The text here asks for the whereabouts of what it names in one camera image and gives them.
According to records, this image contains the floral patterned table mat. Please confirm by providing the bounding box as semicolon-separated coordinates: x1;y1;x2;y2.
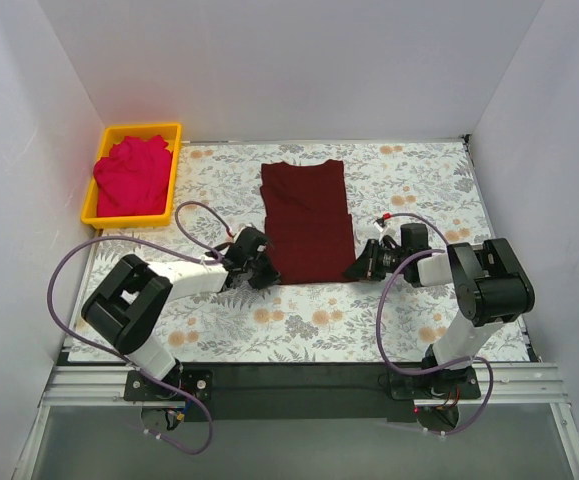
67;141;530;364

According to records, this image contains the yellow plastic bin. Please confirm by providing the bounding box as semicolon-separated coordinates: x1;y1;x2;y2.
81;123;182;229

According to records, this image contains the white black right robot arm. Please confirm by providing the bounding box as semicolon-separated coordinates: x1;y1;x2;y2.
344;224;535;398

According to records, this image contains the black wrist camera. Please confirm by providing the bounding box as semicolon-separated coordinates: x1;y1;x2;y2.
400;223;430;257
227;226;269;263

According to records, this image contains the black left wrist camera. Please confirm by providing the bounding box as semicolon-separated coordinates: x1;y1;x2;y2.
227;226;269;263

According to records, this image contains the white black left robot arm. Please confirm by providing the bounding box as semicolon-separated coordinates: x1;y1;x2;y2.
81;252;281;400

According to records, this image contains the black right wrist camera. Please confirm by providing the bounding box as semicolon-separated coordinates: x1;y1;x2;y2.
400;223;430;257

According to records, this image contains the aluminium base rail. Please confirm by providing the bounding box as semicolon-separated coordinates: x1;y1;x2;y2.
42;362;570;406

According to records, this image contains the bright pink t shirt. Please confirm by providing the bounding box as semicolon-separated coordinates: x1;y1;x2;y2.
93;135;172;217

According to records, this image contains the dark red t shirt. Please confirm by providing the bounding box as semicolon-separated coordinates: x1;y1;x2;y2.
260;160;355;285

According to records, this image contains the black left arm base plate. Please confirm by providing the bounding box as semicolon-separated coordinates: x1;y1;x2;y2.
123;367;215;402

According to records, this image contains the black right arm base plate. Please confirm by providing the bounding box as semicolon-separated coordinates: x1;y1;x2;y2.
387;367;481;401

